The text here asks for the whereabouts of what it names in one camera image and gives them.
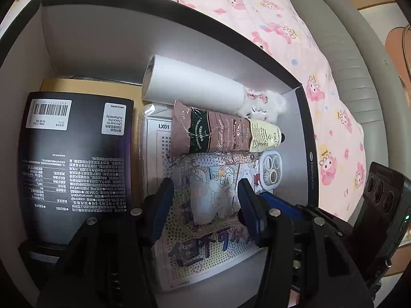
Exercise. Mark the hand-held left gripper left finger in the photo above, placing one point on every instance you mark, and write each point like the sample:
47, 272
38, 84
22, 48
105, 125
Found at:
160, 211

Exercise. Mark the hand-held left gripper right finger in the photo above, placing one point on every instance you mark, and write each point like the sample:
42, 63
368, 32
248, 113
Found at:
249, 211

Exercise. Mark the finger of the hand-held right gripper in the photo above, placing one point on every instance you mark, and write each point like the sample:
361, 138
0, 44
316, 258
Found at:
282, 203

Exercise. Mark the clear cartoon phone case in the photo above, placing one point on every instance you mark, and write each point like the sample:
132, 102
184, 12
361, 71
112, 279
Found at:
269, 173

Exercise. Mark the printed plastic craft bag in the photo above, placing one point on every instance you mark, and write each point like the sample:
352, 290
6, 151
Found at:
199, 253

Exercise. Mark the black cardboard container box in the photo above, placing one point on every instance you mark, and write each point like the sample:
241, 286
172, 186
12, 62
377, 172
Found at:
308, 128

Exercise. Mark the pink and cream hand cream tube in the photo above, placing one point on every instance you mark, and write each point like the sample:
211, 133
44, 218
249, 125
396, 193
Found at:
218, 131

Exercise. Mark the white plush with pink bow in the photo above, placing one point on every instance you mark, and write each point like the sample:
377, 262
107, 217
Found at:
273, 102

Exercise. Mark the brown cardboard box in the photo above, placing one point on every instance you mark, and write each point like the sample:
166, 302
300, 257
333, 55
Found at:
96, 88

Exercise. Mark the pink cartoon printed blanket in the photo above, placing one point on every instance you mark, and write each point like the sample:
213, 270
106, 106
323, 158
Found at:
257, 16

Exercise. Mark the grey padded bed frame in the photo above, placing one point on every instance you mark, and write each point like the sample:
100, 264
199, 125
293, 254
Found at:
346, 54

